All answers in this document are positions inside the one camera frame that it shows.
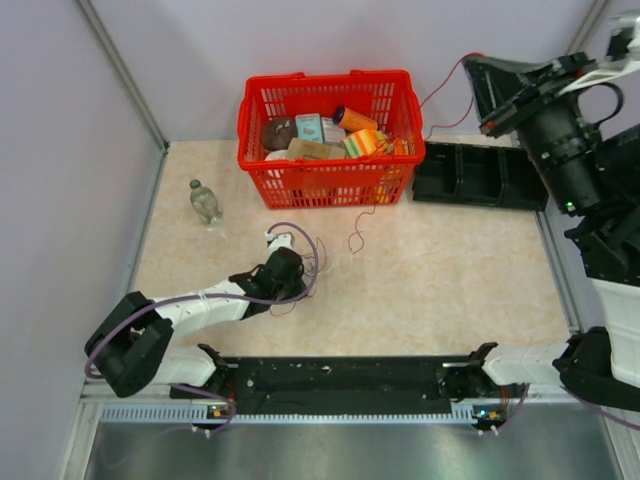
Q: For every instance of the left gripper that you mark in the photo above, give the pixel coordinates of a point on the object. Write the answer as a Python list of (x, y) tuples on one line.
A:
[(298, 284)]

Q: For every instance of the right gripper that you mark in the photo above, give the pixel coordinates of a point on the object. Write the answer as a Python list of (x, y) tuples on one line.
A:
[(502, 88)]

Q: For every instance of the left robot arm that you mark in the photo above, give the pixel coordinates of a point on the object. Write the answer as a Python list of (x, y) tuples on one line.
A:
[(131, 349)]

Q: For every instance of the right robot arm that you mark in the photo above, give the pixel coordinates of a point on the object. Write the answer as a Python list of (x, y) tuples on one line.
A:
[(587, 176)]

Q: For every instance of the black three-compartment bin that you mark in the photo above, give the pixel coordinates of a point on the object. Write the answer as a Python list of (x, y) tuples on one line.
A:
[(487, 176)]

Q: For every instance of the clear plastic bottle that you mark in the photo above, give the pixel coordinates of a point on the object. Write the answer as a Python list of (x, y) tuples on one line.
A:
[(205, 203)]

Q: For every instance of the brown cardboard box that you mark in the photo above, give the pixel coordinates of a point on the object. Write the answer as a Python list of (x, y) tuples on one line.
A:
[(307, 150)]

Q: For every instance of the striped yellow green sponge pack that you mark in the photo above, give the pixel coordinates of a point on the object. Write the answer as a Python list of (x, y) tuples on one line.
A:
[(365, 143)]

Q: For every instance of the brown round bag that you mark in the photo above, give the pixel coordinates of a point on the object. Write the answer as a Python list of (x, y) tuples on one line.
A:
[(278, 133)]

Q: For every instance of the red plastic shopping basket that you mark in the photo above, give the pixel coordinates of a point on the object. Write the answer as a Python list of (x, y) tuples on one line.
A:
[(387, 96)]

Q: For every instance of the white grey small box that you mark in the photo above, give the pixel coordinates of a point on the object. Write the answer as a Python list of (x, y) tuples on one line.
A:
[(332, 133)]

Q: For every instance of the teal small box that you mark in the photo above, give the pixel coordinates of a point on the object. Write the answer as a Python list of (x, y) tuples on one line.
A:
[(309, 127)]

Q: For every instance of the orange cylindrical can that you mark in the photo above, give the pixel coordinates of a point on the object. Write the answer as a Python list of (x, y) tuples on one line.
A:
[(353, 121)]

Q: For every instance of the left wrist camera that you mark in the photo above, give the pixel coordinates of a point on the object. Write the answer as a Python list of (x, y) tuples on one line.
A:
[(275, 241)]

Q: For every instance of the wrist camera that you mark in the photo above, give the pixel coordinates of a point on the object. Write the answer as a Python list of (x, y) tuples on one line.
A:
[(624, 36), (275, 241)]

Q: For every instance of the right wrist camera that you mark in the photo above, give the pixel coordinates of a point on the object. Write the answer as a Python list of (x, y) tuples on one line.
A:
[(624, 36)]

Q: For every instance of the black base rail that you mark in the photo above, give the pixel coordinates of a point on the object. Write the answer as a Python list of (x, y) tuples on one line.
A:
[(354, 385)]

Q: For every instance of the grey slotted cable duct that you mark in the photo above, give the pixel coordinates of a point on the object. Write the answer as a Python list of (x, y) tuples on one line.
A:
[(203, 414)]

